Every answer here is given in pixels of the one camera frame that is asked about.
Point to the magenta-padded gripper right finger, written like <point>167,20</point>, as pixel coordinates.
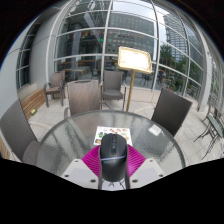
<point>136,163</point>

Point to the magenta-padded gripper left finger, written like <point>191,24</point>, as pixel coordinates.
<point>90,165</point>

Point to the black computer mouse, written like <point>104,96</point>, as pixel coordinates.
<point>113,160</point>

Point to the colourful printed picture sheet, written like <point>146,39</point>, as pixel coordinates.
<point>98,135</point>

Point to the grey wicker chair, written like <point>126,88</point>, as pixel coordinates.
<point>112,83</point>
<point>55,83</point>
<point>16,133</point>
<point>83,96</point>
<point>171,111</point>

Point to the dark metal outdoor furniture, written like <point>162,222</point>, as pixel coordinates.
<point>213,128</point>

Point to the wooden slat bench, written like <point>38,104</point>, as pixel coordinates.
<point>4,148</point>
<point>31,101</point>

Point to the gold framed menu stand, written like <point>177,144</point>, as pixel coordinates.
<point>135,60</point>

